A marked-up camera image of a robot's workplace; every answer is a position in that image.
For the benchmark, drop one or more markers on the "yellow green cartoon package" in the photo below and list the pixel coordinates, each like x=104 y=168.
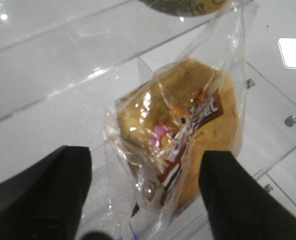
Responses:
x=186 y=8

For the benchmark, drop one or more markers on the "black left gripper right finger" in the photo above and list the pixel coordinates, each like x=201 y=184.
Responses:
x=238 y=207

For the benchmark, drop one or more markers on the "bread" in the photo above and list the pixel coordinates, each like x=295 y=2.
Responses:
x=156 y=135

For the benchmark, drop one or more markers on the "clear acrylic display shelf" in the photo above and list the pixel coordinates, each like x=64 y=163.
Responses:
x=63 y=62

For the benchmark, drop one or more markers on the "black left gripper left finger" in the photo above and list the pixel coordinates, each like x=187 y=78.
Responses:
x=45 y=201

